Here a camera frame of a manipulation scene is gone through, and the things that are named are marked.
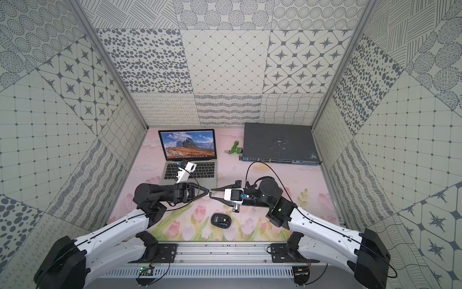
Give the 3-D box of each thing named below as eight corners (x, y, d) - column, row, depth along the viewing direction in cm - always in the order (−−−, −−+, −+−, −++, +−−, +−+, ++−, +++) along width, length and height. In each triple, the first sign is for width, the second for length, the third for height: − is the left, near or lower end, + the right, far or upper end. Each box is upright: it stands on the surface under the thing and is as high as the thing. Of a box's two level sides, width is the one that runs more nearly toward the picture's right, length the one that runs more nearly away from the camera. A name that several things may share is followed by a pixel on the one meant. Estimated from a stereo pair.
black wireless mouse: (210, 224, 83) (209, 222, 81) (214, 213, 87) (213, 211, 84) (229, 230, 82) (228, 228, 79) (232, 218, 85) (232, 215, 83)
